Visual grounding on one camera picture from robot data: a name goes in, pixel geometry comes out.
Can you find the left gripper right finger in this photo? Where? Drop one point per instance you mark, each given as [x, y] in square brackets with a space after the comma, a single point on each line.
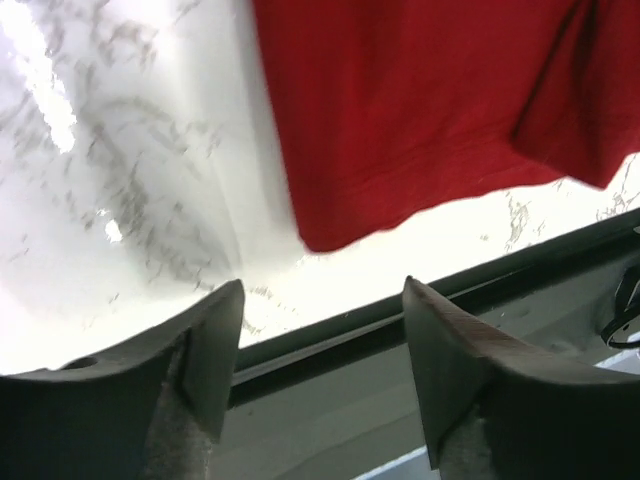
[495, 407]

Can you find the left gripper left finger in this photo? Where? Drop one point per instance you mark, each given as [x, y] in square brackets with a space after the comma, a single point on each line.
[91, 418]

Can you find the dark red t shirt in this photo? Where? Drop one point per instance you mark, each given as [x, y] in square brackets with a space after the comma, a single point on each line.
[386, 108]

